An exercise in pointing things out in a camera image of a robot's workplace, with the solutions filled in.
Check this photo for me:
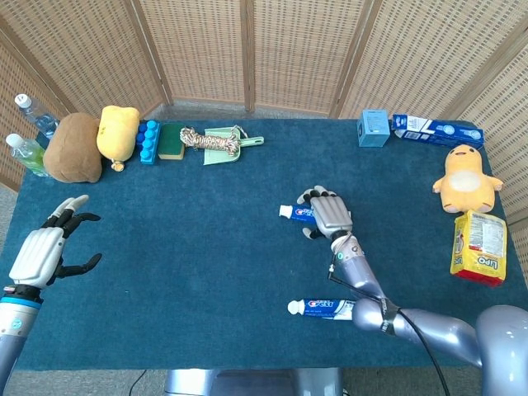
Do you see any blue table cloth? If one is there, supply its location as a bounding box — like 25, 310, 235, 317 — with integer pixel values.
0, 118, 528, 370

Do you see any coiled speckled rope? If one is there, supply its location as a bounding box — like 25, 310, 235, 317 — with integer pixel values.
179, 126, 241, 153

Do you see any woven wooden folding screen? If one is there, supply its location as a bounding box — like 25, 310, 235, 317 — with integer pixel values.
0, 0, 528, 232

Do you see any light green dustpan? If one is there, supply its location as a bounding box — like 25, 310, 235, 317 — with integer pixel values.
203, 125, 265, 166

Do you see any brown plush toy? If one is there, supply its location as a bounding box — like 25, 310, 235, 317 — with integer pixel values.
42, 111, 103, 184

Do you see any green liquid bottle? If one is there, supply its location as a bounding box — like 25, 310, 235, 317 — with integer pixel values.
5, 133, 50, 177

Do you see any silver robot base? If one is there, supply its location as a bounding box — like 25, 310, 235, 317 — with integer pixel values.
164, 368, 343, 396

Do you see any clear water bottle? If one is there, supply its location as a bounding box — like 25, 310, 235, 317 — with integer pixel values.
14, 93, 60, 139

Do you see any light blue cardboard box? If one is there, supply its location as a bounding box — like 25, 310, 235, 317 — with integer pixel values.
356, 109, 391, 148

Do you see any green yellow sponge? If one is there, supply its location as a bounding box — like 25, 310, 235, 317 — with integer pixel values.
158, 123, 186, 161

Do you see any blue white Crest toothpaste tube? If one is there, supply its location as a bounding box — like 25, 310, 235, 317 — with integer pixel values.
287, 299, 356, 322
278, 204, 318, 224

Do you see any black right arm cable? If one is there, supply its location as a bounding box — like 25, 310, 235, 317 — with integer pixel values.
328, 263, 451, 396

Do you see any orange plush toy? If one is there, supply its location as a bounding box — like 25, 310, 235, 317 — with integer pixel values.
431, 144, 505, 215

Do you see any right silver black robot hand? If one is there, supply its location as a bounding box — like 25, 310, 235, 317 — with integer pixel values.
296, 185, 355, 240

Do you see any blue toy building brick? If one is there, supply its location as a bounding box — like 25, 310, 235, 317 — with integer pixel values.
135, 119, 162, 166

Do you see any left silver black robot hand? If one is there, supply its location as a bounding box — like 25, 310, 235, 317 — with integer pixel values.
7, 194, 103, 290

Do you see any blue white toothpaste carton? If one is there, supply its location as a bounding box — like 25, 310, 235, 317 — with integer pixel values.
390, 113, 485, 150

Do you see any yellow snack bag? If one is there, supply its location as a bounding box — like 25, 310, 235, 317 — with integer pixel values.
449, 209, 507, 288

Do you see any yellow plush toy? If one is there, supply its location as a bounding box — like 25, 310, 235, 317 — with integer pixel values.
96, 105, 140, 172

